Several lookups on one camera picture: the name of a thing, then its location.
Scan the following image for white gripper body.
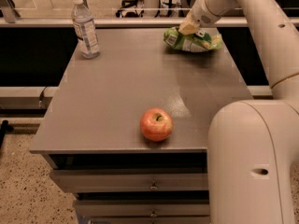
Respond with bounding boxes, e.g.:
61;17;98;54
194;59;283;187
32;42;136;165
186;0;220;27

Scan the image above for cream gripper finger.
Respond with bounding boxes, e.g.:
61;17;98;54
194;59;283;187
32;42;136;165
178;20;200;35

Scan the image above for green rice chip bag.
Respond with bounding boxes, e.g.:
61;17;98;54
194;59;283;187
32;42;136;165
164;27;222;53

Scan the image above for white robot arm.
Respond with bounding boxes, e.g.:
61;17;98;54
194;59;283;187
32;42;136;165
179;0;299;224

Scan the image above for red apple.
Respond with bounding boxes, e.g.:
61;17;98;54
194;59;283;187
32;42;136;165
139;108;174;142

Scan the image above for black office chair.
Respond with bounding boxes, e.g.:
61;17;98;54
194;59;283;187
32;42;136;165
115;0;144;18

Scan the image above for clear plastic water bottle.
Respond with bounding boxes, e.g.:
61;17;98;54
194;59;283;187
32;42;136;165
71;0;100;59

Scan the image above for grey drawer cabinet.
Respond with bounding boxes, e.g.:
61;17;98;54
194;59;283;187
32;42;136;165
30;29;250;224

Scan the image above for metal railing frame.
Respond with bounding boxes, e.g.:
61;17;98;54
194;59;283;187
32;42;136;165
0;0;299;29

